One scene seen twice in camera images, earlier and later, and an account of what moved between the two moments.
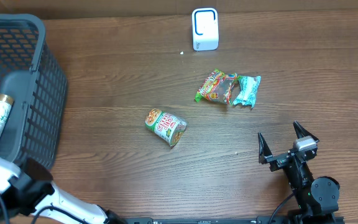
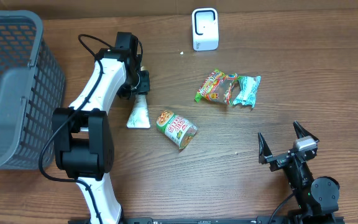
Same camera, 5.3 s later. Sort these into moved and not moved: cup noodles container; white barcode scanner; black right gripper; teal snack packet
Moved: cup noodles container
Not moved: white barcode scanner; teal snack packet; black right gripper
